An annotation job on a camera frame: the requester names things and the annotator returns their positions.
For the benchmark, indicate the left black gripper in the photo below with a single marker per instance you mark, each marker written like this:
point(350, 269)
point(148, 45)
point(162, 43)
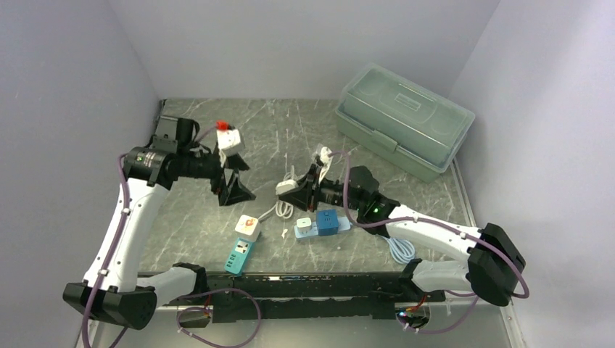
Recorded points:
point(231, 193)

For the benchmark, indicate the green plastic toolbox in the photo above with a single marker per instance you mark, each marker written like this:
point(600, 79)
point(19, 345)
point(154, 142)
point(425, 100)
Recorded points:
point(402, 122)

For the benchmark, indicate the white cube socket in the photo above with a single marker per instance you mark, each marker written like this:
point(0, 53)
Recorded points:
point(248, 228)

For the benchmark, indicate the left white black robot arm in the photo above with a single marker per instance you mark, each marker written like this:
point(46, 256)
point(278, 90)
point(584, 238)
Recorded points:
point(111, 291)

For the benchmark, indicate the blue cube adapter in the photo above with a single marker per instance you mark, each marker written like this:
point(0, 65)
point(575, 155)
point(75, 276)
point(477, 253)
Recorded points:
point(327, 222)

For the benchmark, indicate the black base frame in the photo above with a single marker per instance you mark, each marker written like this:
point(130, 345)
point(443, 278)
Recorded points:
point(378, 295)

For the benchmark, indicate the teal power strip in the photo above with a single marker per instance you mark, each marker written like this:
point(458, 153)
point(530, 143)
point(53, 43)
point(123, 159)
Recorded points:
point(242, 249)

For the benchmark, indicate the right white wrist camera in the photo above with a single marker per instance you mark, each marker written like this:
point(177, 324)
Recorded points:
point(323, 160)

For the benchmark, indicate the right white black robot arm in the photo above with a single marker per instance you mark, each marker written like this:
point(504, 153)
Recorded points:
point(482, 261)

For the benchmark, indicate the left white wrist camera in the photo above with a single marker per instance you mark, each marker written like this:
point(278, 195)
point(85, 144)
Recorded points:
point(229, 140)

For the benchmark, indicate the white blue charger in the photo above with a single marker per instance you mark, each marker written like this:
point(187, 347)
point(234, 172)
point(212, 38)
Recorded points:
point(285, 186)

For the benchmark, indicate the light blue power strip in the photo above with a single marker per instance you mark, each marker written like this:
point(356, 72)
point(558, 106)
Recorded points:
point(402, 251)

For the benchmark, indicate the small white charger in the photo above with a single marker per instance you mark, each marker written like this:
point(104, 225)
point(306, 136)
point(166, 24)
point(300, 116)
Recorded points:
point(303, 225)

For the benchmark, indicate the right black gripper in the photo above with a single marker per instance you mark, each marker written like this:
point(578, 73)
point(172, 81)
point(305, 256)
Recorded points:
point(307, 196)

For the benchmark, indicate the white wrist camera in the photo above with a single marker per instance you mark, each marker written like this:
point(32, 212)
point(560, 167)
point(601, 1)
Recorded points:
point(229, 140)
point(323, 160)

